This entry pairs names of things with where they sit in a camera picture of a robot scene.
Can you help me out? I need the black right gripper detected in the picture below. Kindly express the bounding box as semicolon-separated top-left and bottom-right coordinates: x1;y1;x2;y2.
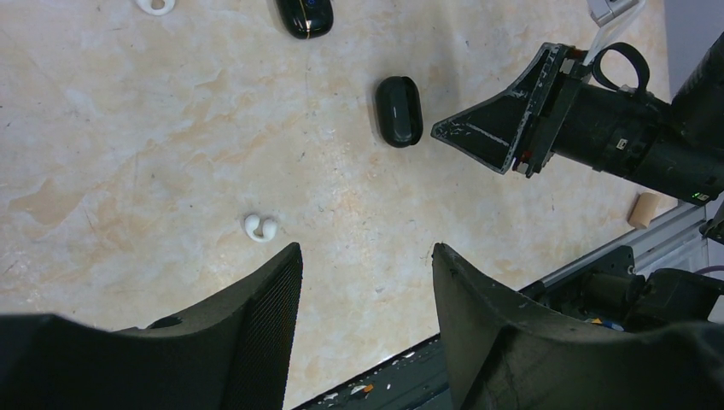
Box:
431;43;590;179

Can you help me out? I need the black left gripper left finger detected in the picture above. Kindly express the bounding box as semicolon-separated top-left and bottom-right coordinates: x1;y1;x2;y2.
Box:
1;243;303;409

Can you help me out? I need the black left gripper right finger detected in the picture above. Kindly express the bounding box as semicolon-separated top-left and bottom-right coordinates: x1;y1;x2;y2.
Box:
433;243;723;409

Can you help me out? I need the black oval charging case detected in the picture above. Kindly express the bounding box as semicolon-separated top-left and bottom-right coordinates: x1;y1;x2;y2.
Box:
375;76;424;149

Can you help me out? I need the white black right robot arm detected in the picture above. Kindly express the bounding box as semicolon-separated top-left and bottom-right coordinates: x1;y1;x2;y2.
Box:
431;39;723;206

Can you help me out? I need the black case with gold band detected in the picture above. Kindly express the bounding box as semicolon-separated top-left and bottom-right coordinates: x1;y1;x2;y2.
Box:
275;0;334;39

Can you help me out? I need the white earbud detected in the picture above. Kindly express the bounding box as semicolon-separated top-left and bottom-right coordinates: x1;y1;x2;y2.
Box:
134;0;177;16
242;214;278;243

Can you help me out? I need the small wooden cylinder block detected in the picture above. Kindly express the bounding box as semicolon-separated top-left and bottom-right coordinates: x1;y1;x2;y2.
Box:
628;192;661;230

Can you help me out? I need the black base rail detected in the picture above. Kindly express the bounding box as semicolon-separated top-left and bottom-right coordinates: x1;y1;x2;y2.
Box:
306;207;723;409

